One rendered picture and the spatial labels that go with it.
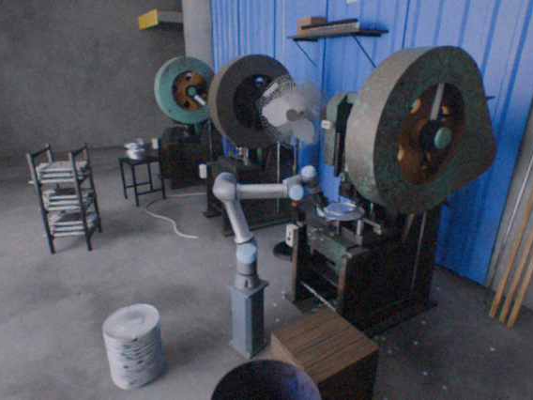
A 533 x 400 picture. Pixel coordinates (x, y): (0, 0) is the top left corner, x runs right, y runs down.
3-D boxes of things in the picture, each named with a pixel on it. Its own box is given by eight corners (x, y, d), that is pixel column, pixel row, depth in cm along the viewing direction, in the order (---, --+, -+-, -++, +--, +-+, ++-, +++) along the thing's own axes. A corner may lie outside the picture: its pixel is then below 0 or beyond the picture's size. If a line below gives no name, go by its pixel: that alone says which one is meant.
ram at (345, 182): (350, 199, 216) (354, 151, 205) (333, 192, 228) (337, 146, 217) (370, 194, 224) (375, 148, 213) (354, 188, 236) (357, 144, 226)
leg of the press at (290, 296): (293, 305, 261) (296, 190, 229) (284, 297, 271) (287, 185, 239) (381, 270, 305) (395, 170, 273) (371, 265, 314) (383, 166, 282)
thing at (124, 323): (163, 330, 189) (163, 329, 189) (104, 347, 177) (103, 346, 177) (154, 300, 213) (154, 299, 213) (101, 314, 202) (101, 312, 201)
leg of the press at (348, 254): (342, 353, 218) (356, 219, 186) (329, 341, 228) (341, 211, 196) (436, 305, 262) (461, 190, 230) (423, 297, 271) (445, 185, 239)
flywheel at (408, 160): (377, 216, 162) (413, 45, 140) (347, 203, 178) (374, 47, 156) (467, 203, 199) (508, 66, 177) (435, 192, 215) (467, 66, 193)
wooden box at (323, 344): (313, 439, 168) (317, 383, 156) (269, 381, 198) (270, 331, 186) (373, 399, 188) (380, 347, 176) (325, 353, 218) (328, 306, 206)
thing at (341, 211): (308, 209, 230) (308, 208, 230) (341, 201, 245) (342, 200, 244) (339, 223, 207) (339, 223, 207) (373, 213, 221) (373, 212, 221)
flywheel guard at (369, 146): (365, 230, 169) (387, 41, 140) (327, 210, 192) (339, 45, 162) (488, 193, 218) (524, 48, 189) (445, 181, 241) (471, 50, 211)
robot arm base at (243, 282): (248, 294, 199) (247, 279, 196) (229, 284, 208) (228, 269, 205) (266, 283, 210) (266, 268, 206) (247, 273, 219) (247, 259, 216)
